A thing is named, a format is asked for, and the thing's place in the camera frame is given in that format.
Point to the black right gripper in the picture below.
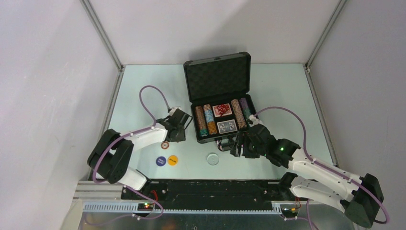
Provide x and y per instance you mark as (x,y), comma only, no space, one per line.
(242,138)

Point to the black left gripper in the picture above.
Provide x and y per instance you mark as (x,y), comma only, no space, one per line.
(181,138)

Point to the black poker case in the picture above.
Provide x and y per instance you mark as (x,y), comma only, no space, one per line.
(214,81)

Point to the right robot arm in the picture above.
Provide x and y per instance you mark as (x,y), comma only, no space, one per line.
(358,197)

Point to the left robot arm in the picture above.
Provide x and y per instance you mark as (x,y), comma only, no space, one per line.
(111,156)

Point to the red dice set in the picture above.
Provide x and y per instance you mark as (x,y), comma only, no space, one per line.
(222,110)

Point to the pink brown chip stack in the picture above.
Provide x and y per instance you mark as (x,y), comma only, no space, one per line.
(238,114)

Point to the orange poker chip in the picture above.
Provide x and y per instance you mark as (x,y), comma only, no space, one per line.
(164,145)

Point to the blue playing card deck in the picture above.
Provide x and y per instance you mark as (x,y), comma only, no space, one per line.
(227,126)

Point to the yellow big blind button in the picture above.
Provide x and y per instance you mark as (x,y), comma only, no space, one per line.
(173,160)

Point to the blue orange chip stack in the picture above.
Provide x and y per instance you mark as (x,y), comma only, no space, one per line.
(209,117)

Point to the blue small blind button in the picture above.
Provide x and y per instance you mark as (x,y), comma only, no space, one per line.
(161,161)

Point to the purple green chip stack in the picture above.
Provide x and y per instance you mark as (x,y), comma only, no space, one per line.
(247,108)

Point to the clear dealer button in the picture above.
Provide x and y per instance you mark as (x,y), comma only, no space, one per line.
(212,159)

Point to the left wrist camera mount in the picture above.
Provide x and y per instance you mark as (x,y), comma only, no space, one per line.
(172,110)

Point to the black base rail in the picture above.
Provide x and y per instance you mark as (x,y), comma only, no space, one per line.
(216,195)

